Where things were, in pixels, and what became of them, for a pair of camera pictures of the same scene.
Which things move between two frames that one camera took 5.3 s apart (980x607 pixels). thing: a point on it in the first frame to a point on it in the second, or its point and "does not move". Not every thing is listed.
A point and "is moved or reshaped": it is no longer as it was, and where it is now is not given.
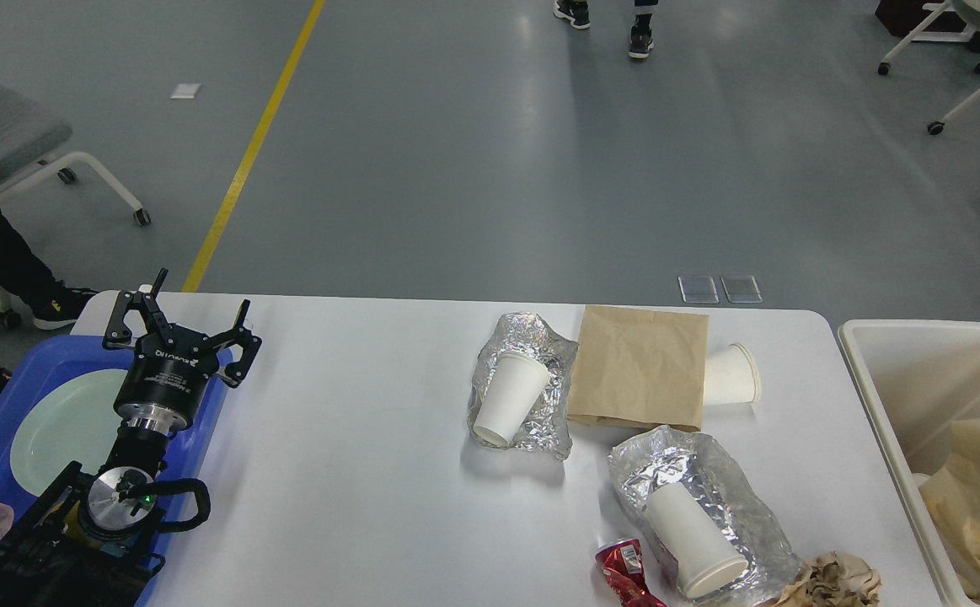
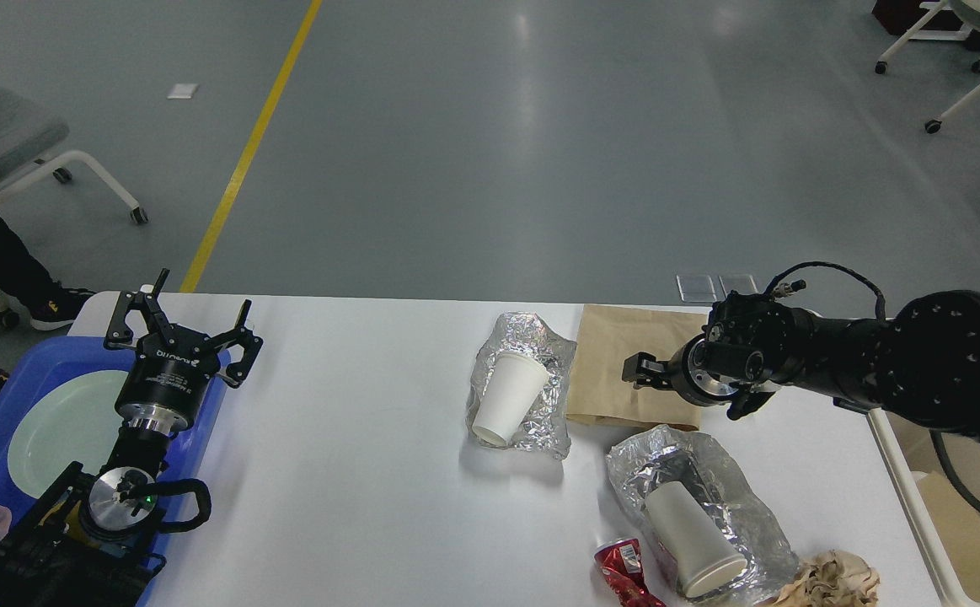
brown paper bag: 639,367 does not move
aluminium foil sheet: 719,540 is moved or reshaped
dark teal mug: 75,526 does not move
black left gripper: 170,366 does not move
